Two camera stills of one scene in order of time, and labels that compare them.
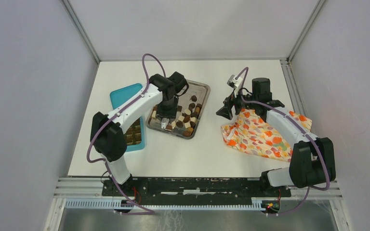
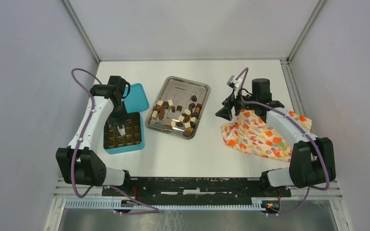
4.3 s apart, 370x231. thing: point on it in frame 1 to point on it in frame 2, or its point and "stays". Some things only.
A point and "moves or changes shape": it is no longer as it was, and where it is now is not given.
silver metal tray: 191,108 stays
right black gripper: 226,111 stays
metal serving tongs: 165,121 moves or changes shape
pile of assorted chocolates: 187,119 stays
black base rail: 192,191 stays
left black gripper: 171,113 to 124,119
